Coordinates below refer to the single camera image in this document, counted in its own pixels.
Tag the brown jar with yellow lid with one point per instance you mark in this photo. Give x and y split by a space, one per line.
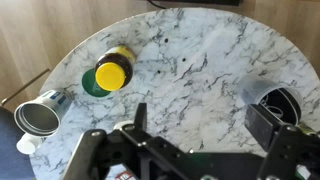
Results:
111 76

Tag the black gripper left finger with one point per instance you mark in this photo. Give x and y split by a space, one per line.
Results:
141 116

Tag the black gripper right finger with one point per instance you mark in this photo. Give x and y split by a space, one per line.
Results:
261 125

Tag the green round coaster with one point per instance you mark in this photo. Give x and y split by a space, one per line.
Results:
89 87

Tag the clear container with black contents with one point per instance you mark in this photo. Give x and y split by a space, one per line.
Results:
286 103

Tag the small white pill bottle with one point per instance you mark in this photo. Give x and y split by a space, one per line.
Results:
26 145

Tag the clear measuring cup blue print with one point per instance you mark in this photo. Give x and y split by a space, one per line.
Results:
36 116

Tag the dark upholstered chair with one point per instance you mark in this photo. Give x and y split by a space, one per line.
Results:
10 156

